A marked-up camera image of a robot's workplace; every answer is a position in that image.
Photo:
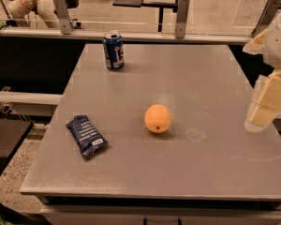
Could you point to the metal bracket post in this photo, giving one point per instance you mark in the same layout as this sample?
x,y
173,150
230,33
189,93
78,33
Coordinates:
x,y
62,15
266,16
181,18

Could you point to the left metal bracket post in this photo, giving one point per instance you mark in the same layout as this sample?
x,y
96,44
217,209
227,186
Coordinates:
x,y
62,15

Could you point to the right metal bracket post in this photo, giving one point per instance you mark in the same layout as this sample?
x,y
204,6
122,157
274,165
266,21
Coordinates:
x,y
266,16

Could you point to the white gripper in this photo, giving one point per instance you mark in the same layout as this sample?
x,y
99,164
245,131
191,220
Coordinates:
x,y
278,49

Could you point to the seated person in beige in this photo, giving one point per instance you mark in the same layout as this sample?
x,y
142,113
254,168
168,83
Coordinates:
x,y
44,8

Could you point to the blue rxbar blueberry wrapper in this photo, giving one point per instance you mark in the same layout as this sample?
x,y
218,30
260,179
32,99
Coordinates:
x,y
86,135

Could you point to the white horizontal rail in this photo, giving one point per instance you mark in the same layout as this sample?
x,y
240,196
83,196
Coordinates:
x,y
127,36

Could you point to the blue soda can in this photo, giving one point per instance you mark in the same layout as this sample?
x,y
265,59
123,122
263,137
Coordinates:
x,y
114,51

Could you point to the orange fruit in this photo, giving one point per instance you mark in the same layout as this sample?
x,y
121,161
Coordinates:
x,y
157,118

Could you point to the middle metal bracket post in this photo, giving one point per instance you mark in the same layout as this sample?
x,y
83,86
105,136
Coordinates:
x,y
181,18

